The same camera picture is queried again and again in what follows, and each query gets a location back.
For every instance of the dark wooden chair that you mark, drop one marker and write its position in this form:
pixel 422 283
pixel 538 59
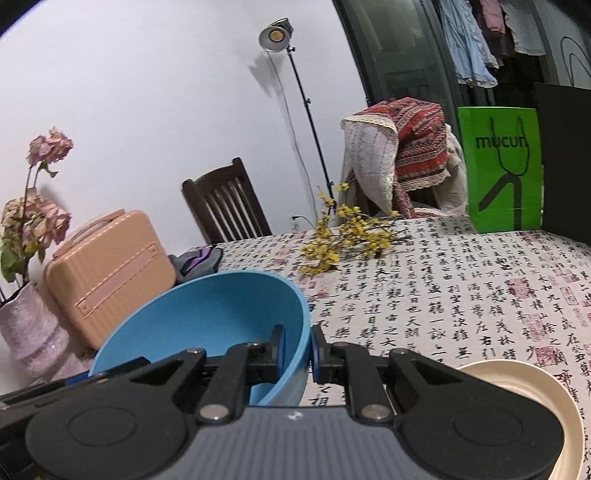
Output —
pixel 225 206

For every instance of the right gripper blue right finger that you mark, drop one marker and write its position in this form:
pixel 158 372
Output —
pixel 360 374

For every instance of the hanging light blue shirt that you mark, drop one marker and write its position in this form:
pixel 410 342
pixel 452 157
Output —
pixel 470 53

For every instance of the hanging pink garment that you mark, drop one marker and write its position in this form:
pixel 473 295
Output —
pixel 493 17

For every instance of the calligraphy print tablecloth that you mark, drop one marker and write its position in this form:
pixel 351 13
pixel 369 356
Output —
pixel 451 294

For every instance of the pink small suitcase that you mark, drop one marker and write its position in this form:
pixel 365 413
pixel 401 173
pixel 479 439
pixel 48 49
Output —
pixel 107 270

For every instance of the yellow flower branch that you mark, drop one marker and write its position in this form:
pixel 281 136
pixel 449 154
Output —
pixel 346 232

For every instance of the dark framed glass door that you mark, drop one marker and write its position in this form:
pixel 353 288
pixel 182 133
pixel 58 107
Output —
pixel 400 51

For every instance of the dried pink roses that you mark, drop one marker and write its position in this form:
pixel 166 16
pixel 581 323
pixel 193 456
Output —
pixel 31 224

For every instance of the blue bowl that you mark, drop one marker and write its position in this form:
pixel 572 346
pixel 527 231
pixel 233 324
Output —
pixel 214 313

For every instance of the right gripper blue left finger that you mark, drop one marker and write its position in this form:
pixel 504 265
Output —
pixel 228 379

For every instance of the studio light on stand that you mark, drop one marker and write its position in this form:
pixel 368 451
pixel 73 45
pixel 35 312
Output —
pixel 277 42

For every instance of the grey purple cloth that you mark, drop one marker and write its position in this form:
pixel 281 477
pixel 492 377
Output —
pixel 195 264

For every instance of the green paper bag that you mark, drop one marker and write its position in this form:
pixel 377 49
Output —
pixel 502 149

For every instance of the black paper bag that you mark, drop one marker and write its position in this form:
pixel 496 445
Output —
pixel 564 122

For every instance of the patterned blanket on chair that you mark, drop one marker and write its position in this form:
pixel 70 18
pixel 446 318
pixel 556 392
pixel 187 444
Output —
pixel 402 155

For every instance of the mottled pink vase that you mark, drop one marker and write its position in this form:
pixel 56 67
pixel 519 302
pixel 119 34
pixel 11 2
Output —
pixel 36 338

